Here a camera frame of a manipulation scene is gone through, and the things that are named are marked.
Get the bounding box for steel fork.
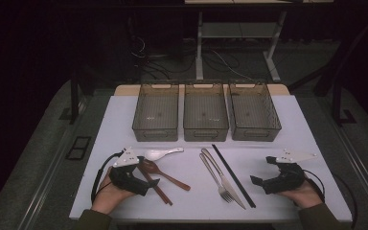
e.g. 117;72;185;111
198;152;235;204

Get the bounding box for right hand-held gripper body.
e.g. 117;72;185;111
262;148;318;196

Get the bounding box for person's right hand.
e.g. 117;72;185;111
276;178;324;209

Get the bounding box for metal floor rail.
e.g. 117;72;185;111
18;126;78;230
331;126;368;210

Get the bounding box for person's left hand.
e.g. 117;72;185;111
91;167;136;215

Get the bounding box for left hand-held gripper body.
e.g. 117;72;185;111
108;147;151;196

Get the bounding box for clear plastic bin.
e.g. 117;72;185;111
183;82;230;143
131;83;180;143
228;81;283;142

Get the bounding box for black metal stand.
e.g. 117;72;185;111
69;72;89;126
331;81;357;127

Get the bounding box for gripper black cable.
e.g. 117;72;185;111
303;169;358;229
90;151;125;204

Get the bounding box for silver forks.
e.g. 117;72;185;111
200;148;247;211

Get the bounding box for brown wooden chopstick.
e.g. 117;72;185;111
137;166;171;206
137;164;173;205

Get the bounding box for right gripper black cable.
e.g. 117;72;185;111
303;169;358;229

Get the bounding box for white floor cable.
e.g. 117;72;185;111
210;48;257;81

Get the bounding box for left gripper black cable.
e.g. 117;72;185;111
90;151;125;204

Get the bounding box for brown wooden spoon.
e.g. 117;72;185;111
141;159;192;192

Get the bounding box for bundle of black floor cables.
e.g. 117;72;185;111
128;34;238;81

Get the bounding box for white table sheet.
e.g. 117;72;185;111
69;94;353;223

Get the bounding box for white metal desk frame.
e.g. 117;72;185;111
185;0;334;82

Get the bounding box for white ceramic spoon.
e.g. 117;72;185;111
144;147;185;162

